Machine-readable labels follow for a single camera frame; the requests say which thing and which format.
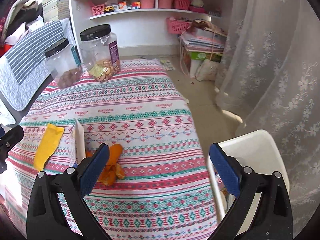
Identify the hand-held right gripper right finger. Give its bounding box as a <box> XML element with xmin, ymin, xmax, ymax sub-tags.
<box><xmin>207</xmin><ymin>142</ymin><xmax>294</xmax><ymax>240</ymax></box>

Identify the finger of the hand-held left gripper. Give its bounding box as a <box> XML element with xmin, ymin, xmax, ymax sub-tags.
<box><xmin>0</xmin><ymin>124</ymin><xmax>25</xmax><ymax>174</ymax></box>

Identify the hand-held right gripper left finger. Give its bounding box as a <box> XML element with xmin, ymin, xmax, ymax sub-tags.
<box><xmin>26</xmin><ymin>143</ymin><xmax>112</xmax><ymax>240</ymax></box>

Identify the orange peel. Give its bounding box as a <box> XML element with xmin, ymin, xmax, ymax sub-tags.
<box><xmin>86</xmin><ymin>144</ymin><xmax>126</xmax><ymax>186</ymax></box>

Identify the white plastic bin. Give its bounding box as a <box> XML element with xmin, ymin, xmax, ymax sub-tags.
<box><xmin>206</xmin><ymin>129</ymin><xmax>290</xmax><ymax>234</ymax></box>

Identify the white floral paper box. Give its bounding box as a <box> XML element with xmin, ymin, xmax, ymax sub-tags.
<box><xmin>70</xmin><ymin>119</ymin><xmax>87</xmax><ymax>168</ymax></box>

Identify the yellow wrapper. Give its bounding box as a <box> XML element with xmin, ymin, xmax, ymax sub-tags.
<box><xmin>34</xmin><ymin>123</ymin><xmax>65</xmax><ymax>171</ymax></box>

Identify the dark grey sofa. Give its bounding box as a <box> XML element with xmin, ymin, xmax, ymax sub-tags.
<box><xmin>0</xmin><ymin>5</ymin><xmax>75</xmax><ymax>128</ymax></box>

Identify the grey striped quilted sofa cover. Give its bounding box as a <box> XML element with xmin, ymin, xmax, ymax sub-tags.
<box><xmin>0</xmin><ymin>18</ymin><xmax>77</xmax><ymax>112</ymax></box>

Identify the patterned pink green tablecloth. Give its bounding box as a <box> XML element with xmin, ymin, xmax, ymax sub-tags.
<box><xmin>0</xmin><ymin>59</ymin><xmax>218</xmax><ymax>240</ymax></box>

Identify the clear jar with brown nuts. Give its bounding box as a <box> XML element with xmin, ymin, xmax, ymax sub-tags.
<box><xmin>44</xmin><ymin>38</ymin><xmax>83</xmax><ymax>89</ymax></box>

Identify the cream cloth bag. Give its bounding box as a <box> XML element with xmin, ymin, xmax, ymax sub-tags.
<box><xmin>195</xmin><ymin>60</ymin><xmax>220</xmax><ymax>82</ymax></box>

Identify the white garment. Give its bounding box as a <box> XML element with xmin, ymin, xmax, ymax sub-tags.
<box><xmin>5</xmin><ymin>22</ymin><xmax>33</xmax><ymax>45</ymax></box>

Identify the white floral lace curtain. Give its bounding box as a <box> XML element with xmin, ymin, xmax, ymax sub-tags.
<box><xmin>215</xmin><ymin>0</ymin><xmax>320</xmax><ymax>238</ymax></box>

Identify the clear jar with cookies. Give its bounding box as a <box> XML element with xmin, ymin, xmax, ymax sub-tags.
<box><xmin>80</xmin><ymin>24</ymin><xmax>122</xmax><ymax>82</ymax></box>

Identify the green white cardboard box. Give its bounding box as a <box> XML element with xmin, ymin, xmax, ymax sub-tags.
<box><xmin>189</xmin><ymin>51</ymin><xmax>223</xmax><ymax>63</ymax></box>

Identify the pile of clothes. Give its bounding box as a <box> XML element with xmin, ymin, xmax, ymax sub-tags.
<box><xmin>0</xmin><ymin>0</ymin><xmax>23</xmax><ymax>45</ymax></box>

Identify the checkered sticker sheet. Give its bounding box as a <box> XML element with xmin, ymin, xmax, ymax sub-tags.
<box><xmin>159</xmin><ymin>59</ymin><xmax>177</xmax><ymax>71</ymax></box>

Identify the black garment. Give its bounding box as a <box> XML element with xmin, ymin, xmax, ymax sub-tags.
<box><xmin>15</xmin><ymin>2</ymin><xmax>44</xmax><ymax>28</ymax></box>

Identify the beige fleece garment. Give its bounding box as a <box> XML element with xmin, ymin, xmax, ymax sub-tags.
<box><xmin>5</xmin><ymin>0</ymin><xmax>38</xmax><ymax>30</ymax></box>

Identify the stack of papers and folders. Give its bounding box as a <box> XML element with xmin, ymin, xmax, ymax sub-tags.
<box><xmin>179</xmin><ymin>20</ymin><xmax>228</xmax><ymax>78</ymax></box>

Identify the stack of books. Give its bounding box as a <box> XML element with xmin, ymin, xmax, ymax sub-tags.
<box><xmin>42</xmin><ymin>0</ymin><xmax>70</xmax><ymax>23</ymax></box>

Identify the white shelf unit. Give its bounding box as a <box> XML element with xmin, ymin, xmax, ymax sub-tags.
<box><xmin>61</xmin><ymin>0</ymin><xmax>235</xmax><ymax>63</ymax></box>

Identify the large pink plastic basket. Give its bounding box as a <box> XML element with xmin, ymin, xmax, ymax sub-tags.
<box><xmin>166</xmin><ymin>17</ymin><xmax>193</xmax><ymax>34</ymax></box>

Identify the small pink lattice basket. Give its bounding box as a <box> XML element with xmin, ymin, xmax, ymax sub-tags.
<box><xmin>91</xmin><ymin>4</ymin><xmax>105</xmax><ymax>16</ymax></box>

